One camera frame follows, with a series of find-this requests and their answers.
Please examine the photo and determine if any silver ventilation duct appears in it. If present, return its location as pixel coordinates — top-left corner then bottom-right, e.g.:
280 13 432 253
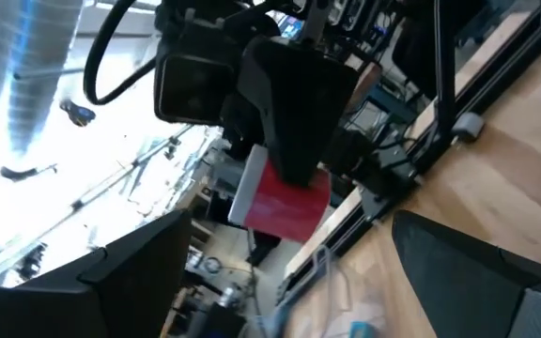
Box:
0 0 86 161

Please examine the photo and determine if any clear plastic bin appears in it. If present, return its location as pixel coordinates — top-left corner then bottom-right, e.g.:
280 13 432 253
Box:
246 241 394 338

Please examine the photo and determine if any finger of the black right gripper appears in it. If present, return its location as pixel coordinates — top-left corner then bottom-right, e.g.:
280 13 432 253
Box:
238 37 362 188

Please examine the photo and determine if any red wall charger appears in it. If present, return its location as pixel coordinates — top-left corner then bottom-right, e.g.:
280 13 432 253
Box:
226 144 333 244

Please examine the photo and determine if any grey rail end cap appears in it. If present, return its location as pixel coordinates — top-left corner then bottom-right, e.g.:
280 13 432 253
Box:
452 111 486 142

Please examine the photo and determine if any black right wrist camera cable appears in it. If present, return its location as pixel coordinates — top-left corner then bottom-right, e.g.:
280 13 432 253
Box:
83 0 159 106

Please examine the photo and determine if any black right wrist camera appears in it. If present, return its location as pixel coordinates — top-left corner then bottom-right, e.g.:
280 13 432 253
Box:
153 25 240 127

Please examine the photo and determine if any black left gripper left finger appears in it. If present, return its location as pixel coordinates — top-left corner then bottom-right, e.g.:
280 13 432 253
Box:
0 209 193 338

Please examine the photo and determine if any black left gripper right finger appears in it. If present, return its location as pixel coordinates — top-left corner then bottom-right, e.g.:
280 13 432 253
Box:
391 209 541 338

